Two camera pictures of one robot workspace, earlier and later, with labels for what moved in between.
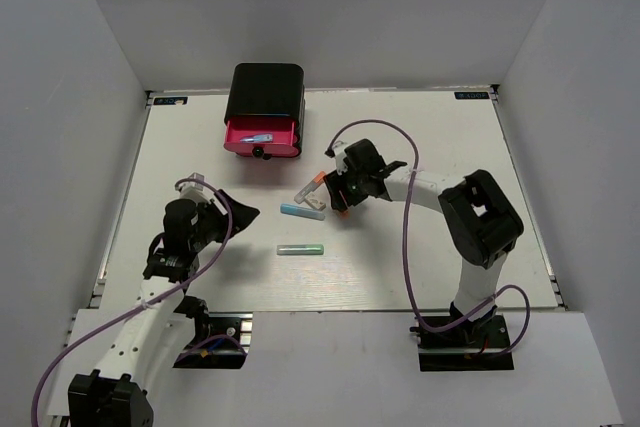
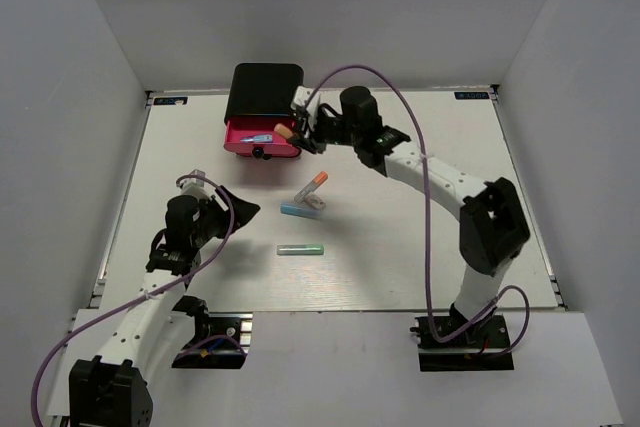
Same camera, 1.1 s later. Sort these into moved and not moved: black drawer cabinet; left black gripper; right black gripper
Moved: right black gripper
Not moved: black drawer cabinet; left black gripper
